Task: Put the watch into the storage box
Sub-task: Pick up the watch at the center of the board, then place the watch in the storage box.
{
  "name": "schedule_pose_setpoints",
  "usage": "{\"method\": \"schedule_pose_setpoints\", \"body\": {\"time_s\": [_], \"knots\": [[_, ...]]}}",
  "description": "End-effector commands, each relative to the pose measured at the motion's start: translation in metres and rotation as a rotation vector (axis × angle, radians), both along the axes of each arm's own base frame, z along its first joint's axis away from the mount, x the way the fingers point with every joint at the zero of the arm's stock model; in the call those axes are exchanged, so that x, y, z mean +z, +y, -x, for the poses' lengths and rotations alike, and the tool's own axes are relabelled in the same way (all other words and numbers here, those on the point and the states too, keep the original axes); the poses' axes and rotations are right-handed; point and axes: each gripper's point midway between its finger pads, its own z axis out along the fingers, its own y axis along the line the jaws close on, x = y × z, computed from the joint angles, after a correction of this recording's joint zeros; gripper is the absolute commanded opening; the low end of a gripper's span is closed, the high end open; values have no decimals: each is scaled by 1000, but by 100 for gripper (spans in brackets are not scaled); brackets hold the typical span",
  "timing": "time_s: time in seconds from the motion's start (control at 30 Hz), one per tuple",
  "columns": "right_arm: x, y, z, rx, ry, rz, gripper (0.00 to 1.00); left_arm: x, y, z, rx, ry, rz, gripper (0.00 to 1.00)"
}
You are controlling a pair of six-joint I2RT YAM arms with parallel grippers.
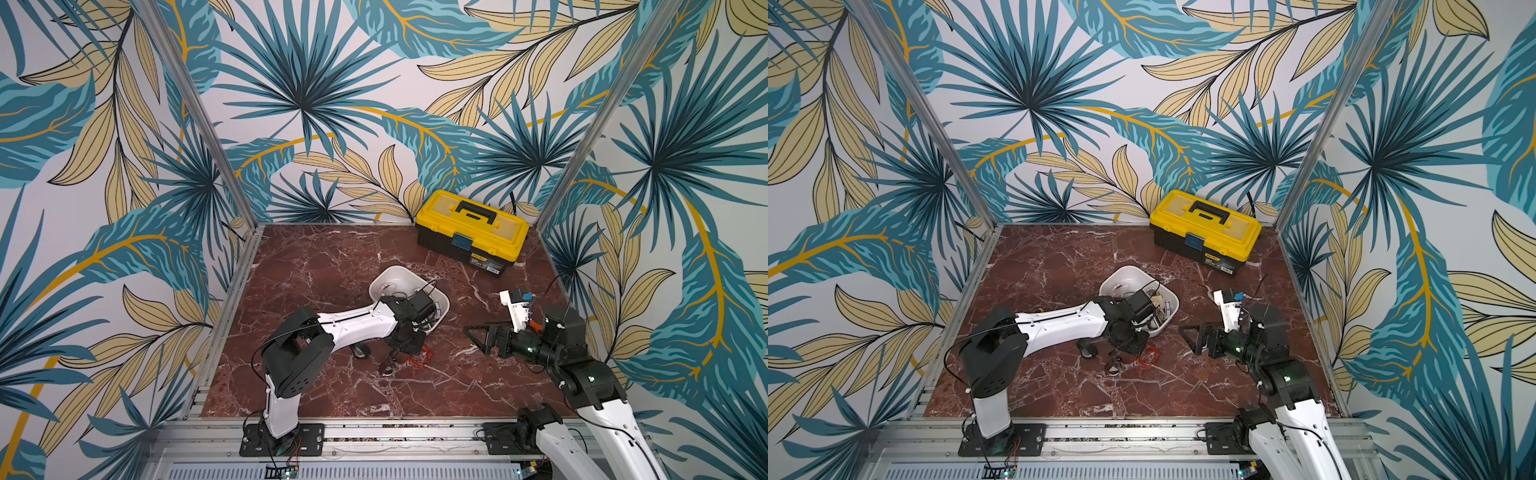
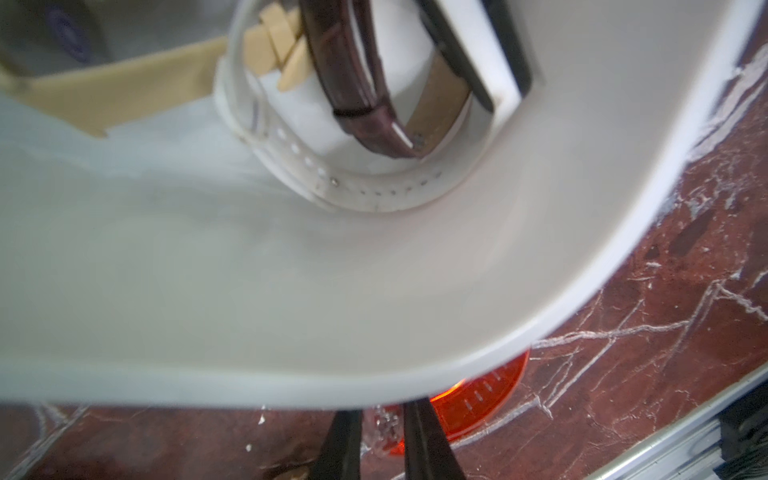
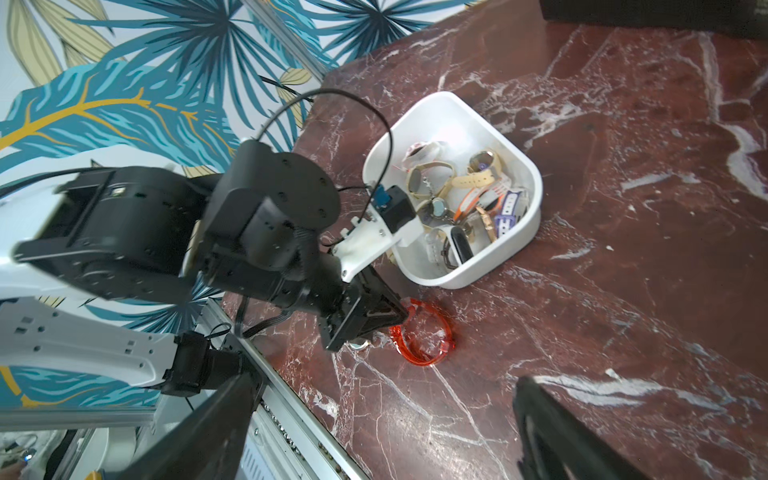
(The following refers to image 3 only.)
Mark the beige square-face watch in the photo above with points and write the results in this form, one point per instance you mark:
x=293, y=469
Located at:
x=484, y=169

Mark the white fitness band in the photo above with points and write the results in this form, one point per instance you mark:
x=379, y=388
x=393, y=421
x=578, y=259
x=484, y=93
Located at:
x=449, y=246

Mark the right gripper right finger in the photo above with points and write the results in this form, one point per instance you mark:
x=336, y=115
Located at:
x=556, y=445

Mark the white orange watch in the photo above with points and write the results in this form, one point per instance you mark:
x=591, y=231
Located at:
x=489, y=199

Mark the yellow black plastic toolbox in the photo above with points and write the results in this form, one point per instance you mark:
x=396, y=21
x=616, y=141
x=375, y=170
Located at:
x=739, y=19

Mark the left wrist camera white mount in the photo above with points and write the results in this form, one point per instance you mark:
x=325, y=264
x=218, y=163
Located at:
x=389, y=221

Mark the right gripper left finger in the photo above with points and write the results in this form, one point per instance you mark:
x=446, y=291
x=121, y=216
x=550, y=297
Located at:
x=209, y=443

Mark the purple white watch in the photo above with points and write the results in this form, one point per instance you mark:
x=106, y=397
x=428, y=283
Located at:
x=512, y=207

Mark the white plastic storage tray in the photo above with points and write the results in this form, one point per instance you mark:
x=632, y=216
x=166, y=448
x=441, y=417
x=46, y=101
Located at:
x=445, y=117

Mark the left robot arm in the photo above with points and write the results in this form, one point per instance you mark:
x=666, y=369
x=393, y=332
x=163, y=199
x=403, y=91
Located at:
x=150, y=234

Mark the aluminium front rail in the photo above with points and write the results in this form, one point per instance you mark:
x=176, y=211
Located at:
x=284, y=439

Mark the pink white watch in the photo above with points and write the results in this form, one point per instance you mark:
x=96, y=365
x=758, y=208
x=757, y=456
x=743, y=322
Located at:
x=422, y=153

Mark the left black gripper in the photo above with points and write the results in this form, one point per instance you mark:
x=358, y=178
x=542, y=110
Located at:
x=349, y=311

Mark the brown leather gold watch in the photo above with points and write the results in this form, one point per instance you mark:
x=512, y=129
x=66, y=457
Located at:
x=488, y=223

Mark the red translucent watch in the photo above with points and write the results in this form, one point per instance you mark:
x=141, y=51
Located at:
x=426, y=337

